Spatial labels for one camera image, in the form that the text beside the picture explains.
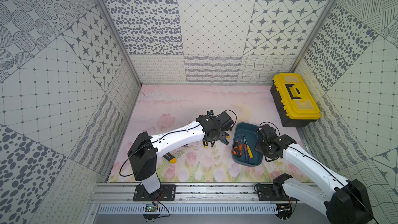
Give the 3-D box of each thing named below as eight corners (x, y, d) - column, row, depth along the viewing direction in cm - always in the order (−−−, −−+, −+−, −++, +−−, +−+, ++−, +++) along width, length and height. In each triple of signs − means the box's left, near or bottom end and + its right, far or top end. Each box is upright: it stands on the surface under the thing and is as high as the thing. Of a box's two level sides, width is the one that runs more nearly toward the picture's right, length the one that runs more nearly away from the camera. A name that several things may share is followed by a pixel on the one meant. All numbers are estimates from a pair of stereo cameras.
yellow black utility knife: (164, 157, 87) (163, 156, 85) (167, 152, 89) (167, 151, 87) (173, 165, 85) (173, 163, 83) (177, 160, 86) (177, 158, 85)
